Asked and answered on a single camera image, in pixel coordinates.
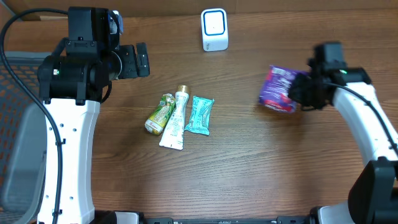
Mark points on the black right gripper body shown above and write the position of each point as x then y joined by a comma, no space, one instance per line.
301,90

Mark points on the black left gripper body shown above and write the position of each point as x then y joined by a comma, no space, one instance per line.
142,59

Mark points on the red floral pantyliner pack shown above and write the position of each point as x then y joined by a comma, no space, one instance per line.
274,92

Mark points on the white tube gold cap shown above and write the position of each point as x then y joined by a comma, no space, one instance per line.
174,130

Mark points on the green wet wipes pack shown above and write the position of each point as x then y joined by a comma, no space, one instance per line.
200,116

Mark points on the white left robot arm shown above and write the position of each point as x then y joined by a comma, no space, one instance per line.
73,83

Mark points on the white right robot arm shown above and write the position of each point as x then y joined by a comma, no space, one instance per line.
373,197

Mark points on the white barcode scanner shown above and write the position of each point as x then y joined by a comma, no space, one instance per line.
214,29

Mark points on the brown cardboard backdrop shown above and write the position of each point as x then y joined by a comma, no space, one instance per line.
139,8

